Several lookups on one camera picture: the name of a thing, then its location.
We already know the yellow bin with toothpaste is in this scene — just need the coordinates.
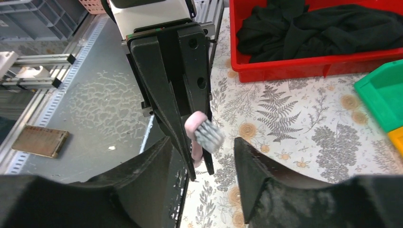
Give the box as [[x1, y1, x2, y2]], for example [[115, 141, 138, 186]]
[[387, 126, 403, 156]]

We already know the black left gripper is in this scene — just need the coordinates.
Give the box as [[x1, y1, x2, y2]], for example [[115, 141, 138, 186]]
[[122, 20, 214, 181]]

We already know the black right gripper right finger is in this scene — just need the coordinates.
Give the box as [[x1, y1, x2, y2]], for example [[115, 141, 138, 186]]
[[234, 137, 403, 228]]

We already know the brown label plate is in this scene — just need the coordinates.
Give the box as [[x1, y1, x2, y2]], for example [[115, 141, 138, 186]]
[[11, 125, 69, 158]]

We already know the red plastic tray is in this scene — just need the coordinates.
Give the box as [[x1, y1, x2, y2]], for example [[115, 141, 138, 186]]
[[230, 0, 403, 83]]

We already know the black cloth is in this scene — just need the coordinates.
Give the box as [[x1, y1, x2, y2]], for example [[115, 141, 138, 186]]
[[236, 0, 403, 63]]

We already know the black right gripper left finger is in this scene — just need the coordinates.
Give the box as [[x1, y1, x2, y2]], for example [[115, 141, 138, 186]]
[[0, 137, 173, 228]]

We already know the pink toothbrush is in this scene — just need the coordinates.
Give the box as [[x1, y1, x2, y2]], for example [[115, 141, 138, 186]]
[[184, 111, 225, 168]]

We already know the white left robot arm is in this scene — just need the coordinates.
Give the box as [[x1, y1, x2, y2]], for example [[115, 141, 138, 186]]
[[102, 0, 221, 180]]

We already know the grey storage crate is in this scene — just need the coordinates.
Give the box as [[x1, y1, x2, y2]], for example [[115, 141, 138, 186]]
[[0, 0, 88, 41]]

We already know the green plastic bin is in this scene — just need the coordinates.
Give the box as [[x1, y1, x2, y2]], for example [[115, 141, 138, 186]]
[[354, 60, 403, 133]]

